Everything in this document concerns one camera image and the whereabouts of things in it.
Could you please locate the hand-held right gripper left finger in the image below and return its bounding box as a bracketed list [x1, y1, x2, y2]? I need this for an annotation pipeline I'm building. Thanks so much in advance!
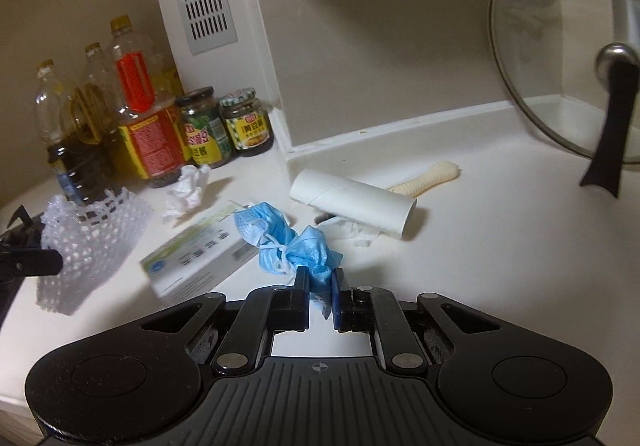
[140, 266, 312, 375]

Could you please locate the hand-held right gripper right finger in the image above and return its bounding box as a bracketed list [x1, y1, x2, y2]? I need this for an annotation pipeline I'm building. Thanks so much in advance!
[331, 267, 502, 373]

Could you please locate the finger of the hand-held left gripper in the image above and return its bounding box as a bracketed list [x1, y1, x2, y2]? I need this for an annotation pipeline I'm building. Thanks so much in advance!
[0, 249, 64, 284]

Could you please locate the blue face mask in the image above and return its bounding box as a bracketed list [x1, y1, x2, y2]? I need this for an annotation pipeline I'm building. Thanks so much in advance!
[233, 201, 346, 318]

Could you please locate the white foam net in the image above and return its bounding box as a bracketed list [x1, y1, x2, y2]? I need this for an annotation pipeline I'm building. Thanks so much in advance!
[36, 189, 155, 317]

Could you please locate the white green medicine box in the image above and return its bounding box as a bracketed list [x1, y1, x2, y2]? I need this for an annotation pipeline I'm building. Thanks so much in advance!
[139, 213, 262, 305]

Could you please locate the black gas stove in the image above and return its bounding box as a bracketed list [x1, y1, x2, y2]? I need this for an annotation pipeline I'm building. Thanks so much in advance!
[0, 205, 37, 322]

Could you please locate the white paper tube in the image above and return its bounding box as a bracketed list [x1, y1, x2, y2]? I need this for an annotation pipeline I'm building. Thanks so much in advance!
[290, 169, 418, 241]

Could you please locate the crumpled white tissue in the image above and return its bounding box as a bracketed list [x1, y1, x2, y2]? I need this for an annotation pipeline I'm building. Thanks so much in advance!
[162, 165, 212, 223]

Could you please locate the yellow oil bottle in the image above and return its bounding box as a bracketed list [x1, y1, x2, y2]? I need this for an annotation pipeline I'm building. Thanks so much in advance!
[74, 42, 123, 147]

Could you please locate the glass jar yellow label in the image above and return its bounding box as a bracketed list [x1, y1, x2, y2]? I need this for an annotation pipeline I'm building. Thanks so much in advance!
[219, 87, 275, 158]

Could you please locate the glass pot lid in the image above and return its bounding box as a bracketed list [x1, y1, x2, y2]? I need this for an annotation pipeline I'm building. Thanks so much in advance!
[488, 0, 640, 199]

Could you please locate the large oil bottle red handle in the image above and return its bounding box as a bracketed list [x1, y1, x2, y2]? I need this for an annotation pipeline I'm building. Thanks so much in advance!
[109, 15, 194, 189]

